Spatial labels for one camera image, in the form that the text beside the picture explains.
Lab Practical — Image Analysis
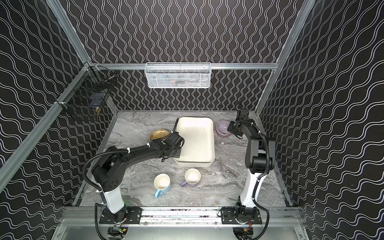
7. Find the lavender bowl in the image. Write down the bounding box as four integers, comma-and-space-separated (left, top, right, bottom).
216, 120, 231, 138

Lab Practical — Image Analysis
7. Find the amber glass plate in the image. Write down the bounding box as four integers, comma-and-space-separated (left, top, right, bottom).
149, 129, 171, 142

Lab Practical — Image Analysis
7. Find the light blue mug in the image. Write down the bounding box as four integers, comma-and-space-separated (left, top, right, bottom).
154, 174, 171, 199

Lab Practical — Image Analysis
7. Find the lavender mug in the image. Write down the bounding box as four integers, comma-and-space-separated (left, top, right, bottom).
181, 169, 201, 188

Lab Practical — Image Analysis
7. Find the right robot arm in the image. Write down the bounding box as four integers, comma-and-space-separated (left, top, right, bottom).
228, 117, 275, 220

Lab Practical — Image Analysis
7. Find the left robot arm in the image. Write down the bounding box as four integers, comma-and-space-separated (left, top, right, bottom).
82, 132, 185, 223

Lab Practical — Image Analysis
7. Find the white plastic bin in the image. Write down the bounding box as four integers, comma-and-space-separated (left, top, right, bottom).
174, 117, 215, 168

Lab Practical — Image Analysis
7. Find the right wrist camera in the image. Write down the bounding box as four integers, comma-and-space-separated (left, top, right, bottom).
237, 109, 249, 121

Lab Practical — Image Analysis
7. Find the white wire mesh basket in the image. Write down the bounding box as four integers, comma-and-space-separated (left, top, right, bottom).
145, 62, 212, 89

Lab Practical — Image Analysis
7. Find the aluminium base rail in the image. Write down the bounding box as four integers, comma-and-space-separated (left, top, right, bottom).
60, 207, 302, 227

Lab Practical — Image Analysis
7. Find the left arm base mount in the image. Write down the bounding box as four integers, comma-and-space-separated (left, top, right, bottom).
99, 207, 143, 224

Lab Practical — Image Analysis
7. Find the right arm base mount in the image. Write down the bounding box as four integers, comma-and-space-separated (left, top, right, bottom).
219, 206, 263, 225

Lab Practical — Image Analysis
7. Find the black wire basket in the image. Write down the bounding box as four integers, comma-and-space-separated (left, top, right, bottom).
58, 65, 118, 122

